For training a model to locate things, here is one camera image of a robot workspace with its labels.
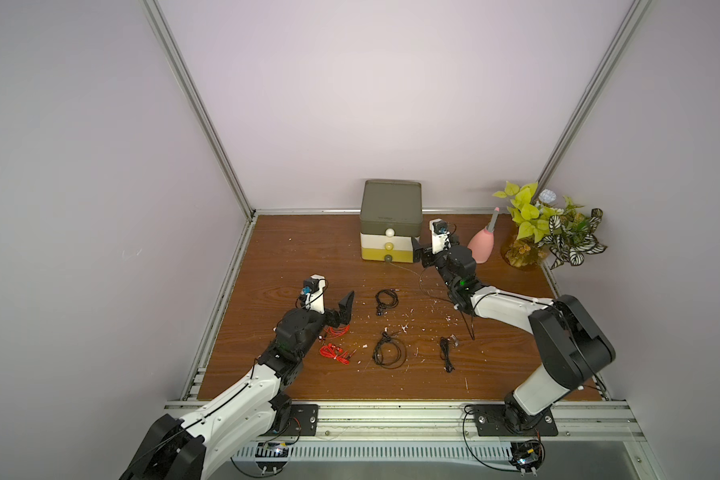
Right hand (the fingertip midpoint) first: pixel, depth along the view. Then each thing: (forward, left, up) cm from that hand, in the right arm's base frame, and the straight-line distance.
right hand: (430, 229), depth 86 cm
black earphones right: (-29, -4, -21) cm, 36 cm away
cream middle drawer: (+4, +15, -10) cm, 18 cm away
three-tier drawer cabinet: (+16, +11, -1) cm, 20 cm away
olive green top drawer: (+7, +12, -5) cm, 14 cm away
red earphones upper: (-24, +30, -20) cm, 43 cm away
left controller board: (-55, +41, -24) cm, 72 cm away
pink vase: (+6, -20, -14) cm, 25 cm away
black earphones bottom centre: (-29, +15, -21) cm, 39 cm away
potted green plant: (-2, -38, +1) cm, 38 cm away
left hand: (-18, +25, -4) cm, 32 cm away
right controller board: (-52, -21, -23) cm, 61 cm away
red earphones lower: (-30, +29, -19) cm, 46 cm away
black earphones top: (-15, +15, -21) cm, 30 cm away
